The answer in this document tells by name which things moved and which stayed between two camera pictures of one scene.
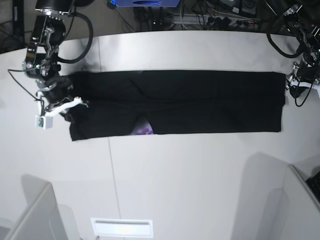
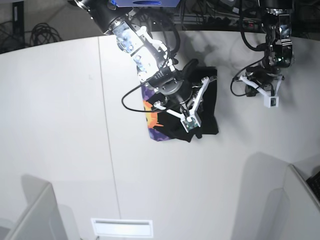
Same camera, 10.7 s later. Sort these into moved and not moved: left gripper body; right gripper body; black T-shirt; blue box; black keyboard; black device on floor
Moved: right gripper body; left gripper body; black T-shirt
Not moved: blue box; black keyboard; black device on floor
